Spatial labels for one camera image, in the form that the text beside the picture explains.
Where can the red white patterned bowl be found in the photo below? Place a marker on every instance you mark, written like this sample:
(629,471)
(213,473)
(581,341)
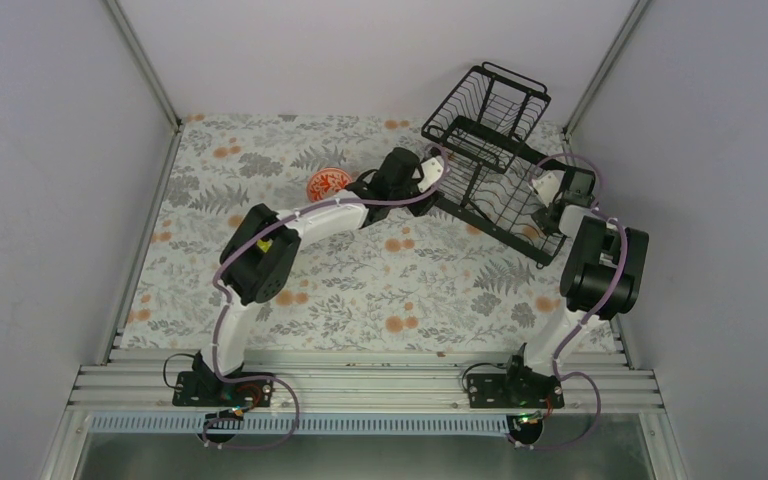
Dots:
(326,182)

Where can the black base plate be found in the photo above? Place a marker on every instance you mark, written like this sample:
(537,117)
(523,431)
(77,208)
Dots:
(490,391)
(224,392)

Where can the black wire dish rack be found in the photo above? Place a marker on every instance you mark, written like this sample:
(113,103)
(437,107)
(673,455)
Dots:
(484,124)

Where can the yellow-green bowl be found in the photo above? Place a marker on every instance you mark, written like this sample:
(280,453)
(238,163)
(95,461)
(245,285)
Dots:
(264,245)

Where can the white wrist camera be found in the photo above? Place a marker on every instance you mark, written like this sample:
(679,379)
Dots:
(431,171)
(546,187)

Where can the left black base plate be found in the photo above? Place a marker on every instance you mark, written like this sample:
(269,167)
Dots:
(224,392)

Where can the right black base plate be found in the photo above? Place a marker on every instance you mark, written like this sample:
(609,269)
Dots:
(490,391)

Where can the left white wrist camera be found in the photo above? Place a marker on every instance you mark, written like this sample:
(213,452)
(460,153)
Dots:
(431,171)

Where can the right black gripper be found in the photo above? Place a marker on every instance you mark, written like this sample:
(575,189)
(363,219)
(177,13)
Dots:
(540,217)

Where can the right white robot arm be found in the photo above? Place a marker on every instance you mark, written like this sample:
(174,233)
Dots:
(601,278)

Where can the aluminium mounting rail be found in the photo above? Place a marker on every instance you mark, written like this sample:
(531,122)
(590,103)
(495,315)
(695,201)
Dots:
(316,392)

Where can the floral table mat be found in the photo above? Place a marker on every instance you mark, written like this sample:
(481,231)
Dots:
(432,283)

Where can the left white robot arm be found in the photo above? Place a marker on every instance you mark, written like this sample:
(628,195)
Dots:
(257,261)

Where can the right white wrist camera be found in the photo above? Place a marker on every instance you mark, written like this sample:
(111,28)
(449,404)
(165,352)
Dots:
(546,187)

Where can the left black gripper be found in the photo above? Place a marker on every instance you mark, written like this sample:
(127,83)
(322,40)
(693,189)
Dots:
(424,205)

